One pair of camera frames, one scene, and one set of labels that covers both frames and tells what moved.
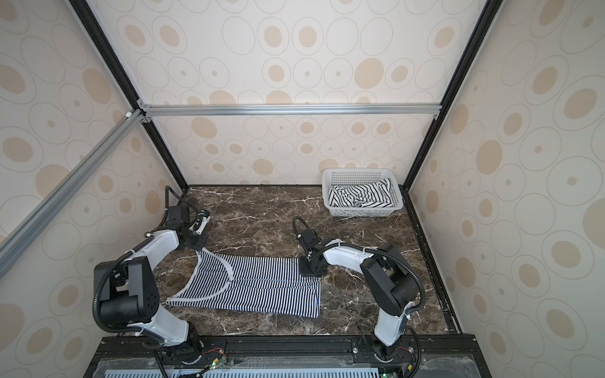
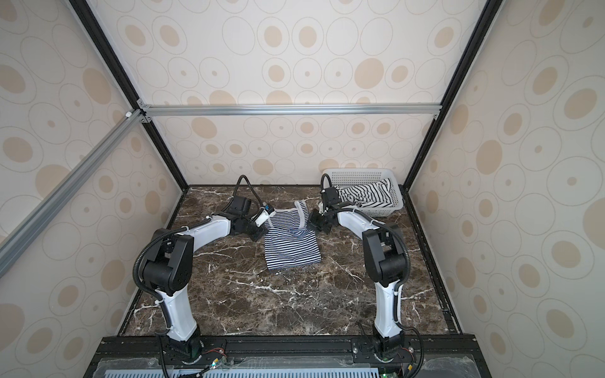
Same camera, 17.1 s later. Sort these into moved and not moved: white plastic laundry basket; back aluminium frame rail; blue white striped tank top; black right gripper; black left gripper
Moved: black left gripper; black right gripper; blue white striped tank top
Not moved: white plastic laundry basket; back aluminium frame rail
